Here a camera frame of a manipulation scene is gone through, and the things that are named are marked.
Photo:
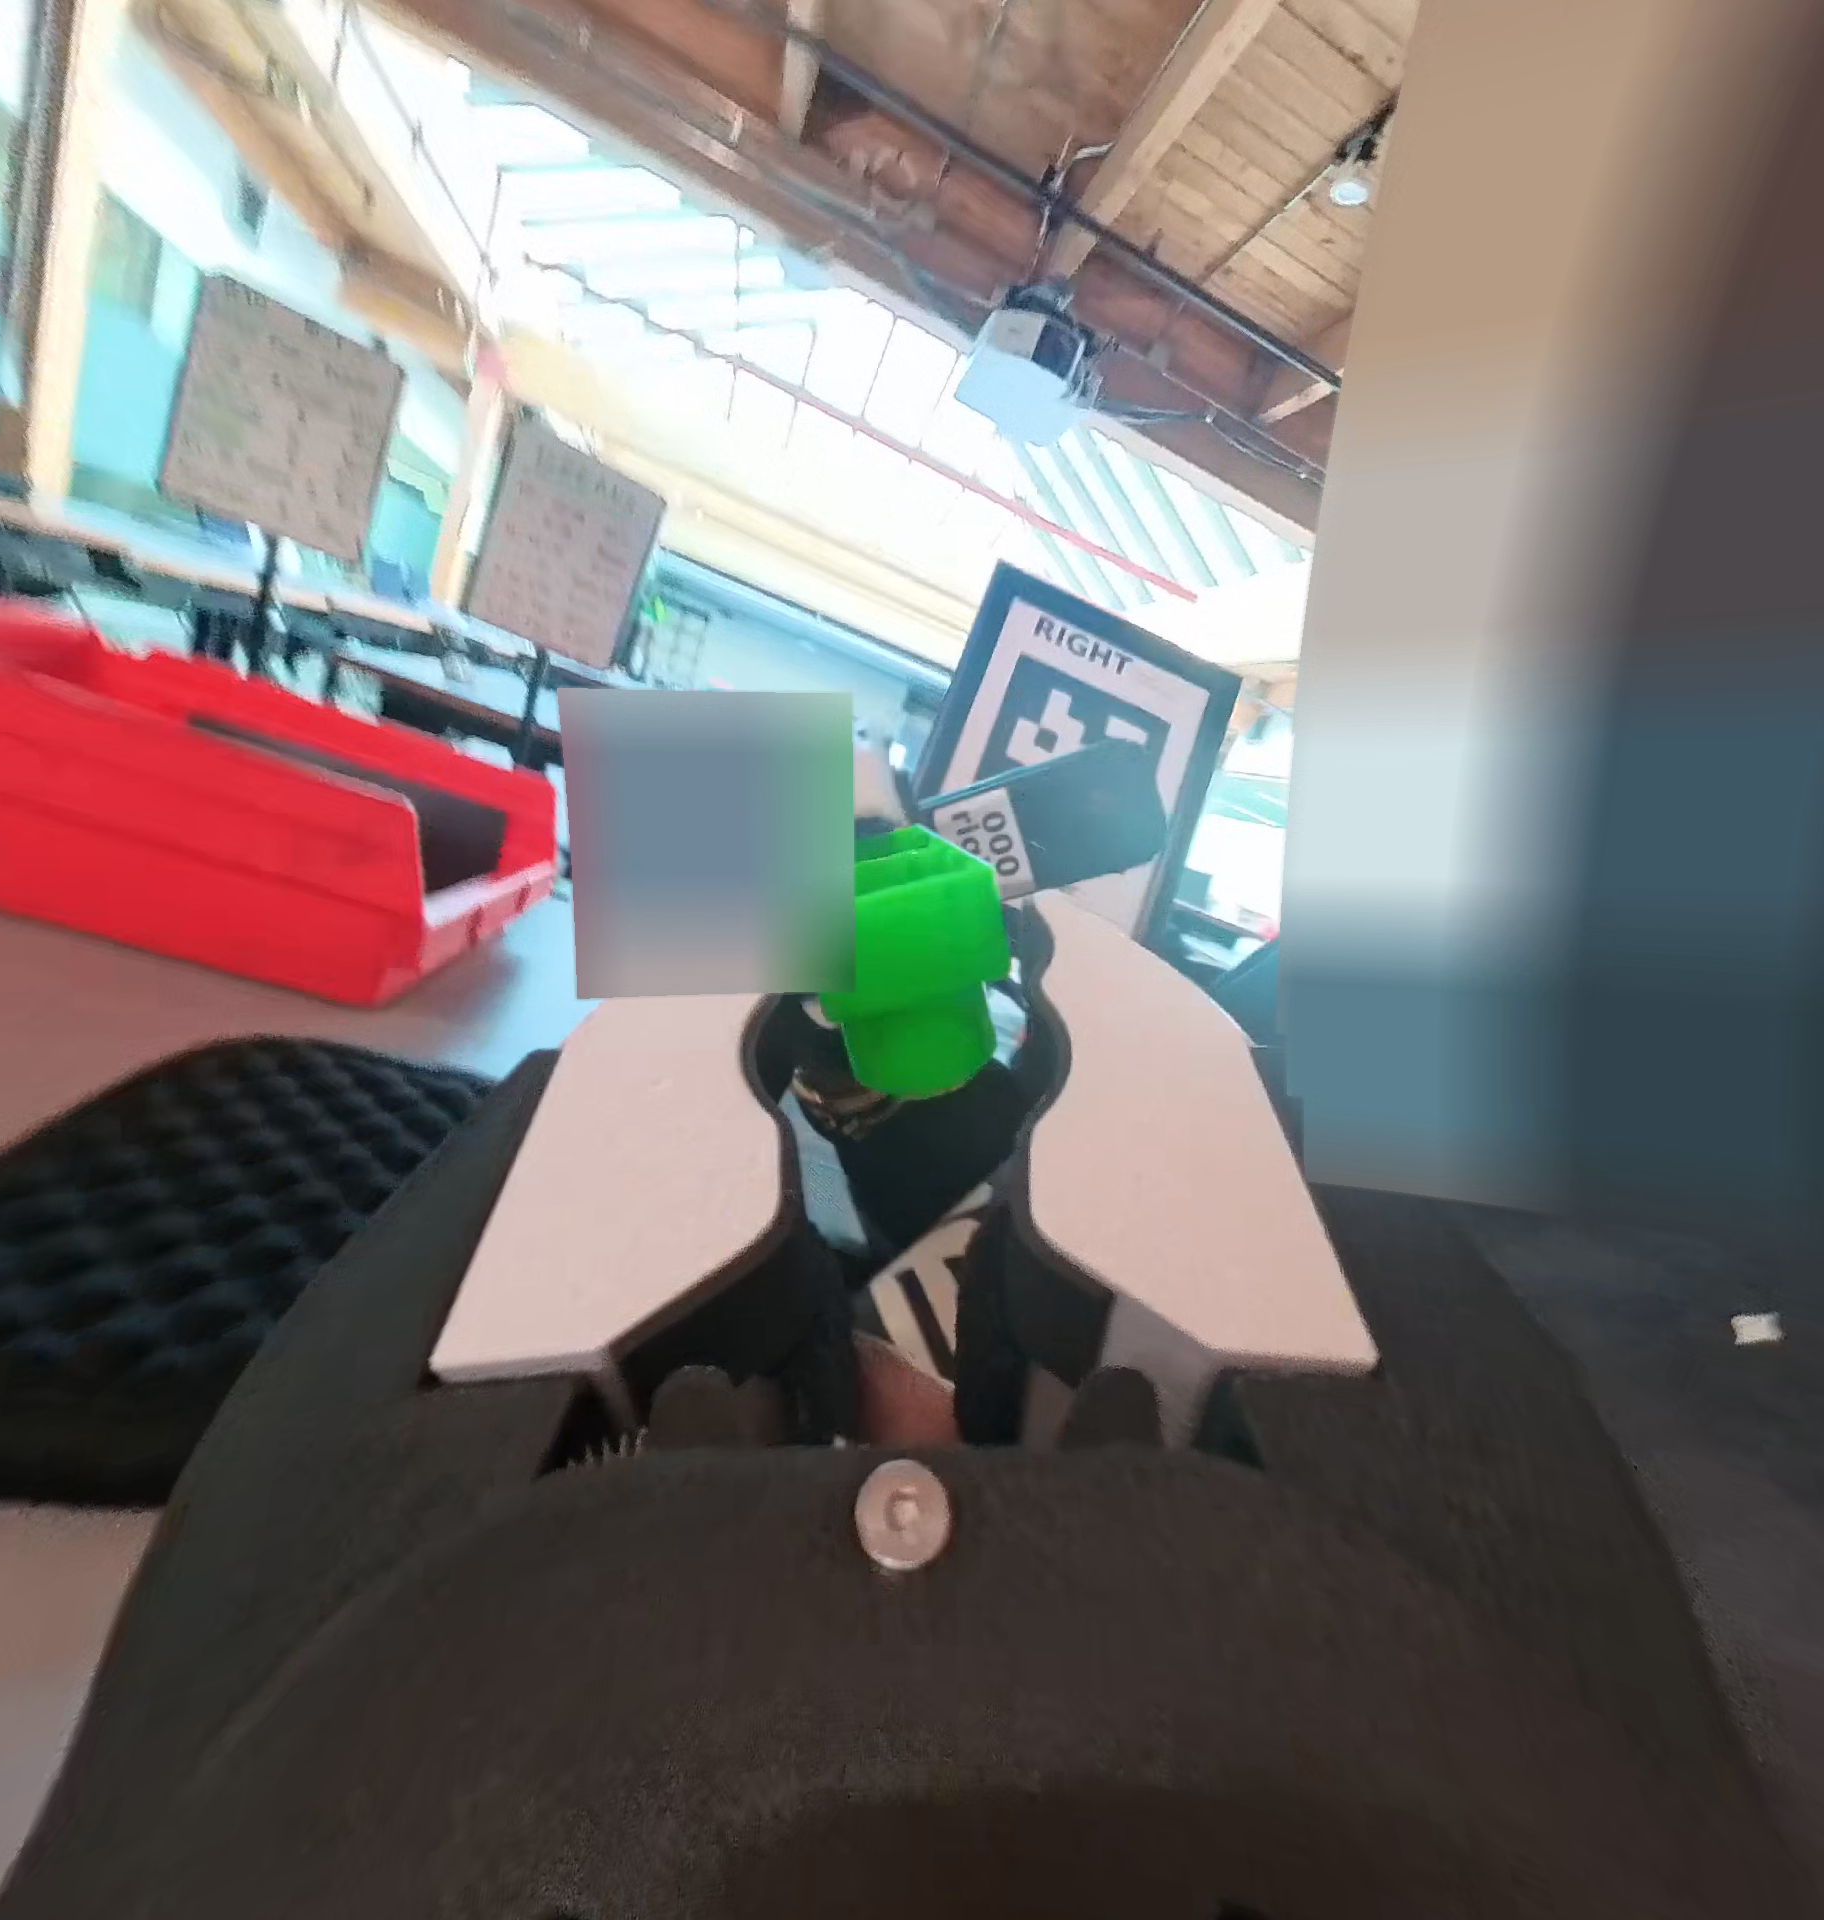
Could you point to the wooden support post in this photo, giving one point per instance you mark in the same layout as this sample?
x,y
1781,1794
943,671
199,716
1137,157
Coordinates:
x,y
58,300

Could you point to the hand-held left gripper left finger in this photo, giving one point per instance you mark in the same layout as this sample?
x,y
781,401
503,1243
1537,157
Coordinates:
x,y
629,1186

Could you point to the white ceiling projector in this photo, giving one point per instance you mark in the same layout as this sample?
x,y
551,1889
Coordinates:
x,y
1024,368

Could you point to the green plastic peg block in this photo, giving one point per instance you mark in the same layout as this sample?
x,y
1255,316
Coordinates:
x,y
921,960

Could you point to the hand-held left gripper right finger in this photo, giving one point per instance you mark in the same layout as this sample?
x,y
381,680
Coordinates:
x,y
1199,1186

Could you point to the red plastic storage bin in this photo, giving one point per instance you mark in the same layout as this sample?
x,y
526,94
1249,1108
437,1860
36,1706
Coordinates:
x,y
177,779

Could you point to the handwritten whiteboard sign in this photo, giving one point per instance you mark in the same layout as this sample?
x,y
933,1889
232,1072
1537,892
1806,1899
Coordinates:
x,y
285,421
569,540

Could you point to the black foam pad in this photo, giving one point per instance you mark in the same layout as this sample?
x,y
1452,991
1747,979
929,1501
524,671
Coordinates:
x,y
177,1229

